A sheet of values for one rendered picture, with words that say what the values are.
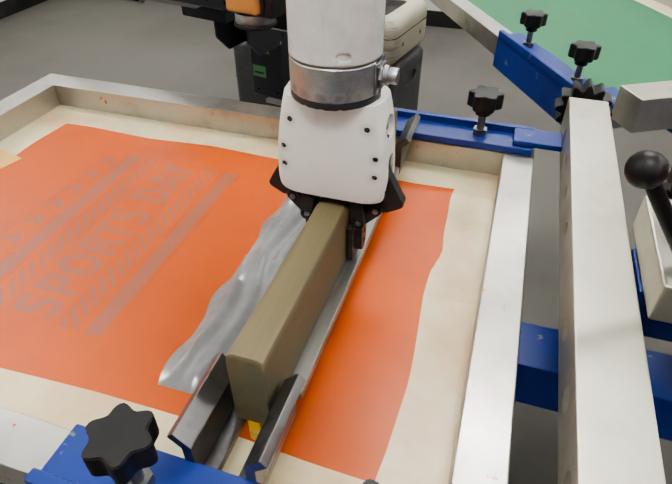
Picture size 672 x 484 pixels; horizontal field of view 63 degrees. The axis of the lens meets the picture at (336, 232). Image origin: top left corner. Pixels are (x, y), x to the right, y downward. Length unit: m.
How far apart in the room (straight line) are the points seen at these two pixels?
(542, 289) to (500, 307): 1.54
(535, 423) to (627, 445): 1.29
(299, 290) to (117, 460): 0.17
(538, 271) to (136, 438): 1.88
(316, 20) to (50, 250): 0.42
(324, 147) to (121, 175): 0.39
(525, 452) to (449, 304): 1.10
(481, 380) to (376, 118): 0.23
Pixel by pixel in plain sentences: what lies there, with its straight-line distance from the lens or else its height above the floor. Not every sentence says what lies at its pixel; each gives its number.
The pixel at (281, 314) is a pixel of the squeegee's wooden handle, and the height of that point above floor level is 1.06.
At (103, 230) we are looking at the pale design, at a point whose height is 0.96.
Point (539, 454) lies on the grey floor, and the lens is 1.65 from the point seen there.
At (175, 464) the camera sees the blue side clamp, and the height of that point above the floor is 1.00.
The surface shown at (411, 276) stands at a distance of 0.59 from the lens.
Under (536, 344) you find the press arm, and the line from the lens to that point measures 0.61.
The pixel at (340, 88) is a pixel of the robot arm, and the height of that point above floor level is 1.18.
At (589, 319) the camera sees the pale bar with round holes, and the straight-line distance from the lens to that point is 0.47.
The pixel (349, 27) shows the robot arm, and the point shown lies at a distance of 0.42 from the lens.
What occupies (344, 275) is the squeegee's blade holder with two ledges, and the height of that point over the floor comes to 1.00.
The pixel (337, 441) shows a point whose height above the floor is 0.96.
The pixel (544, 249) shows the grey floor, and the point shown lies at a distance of 2.24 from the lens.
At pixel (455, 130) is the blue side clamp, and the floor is 1.00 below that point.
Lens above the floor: 1.36
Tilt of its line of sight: 39 degrees down
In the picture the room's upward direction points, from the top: straight up
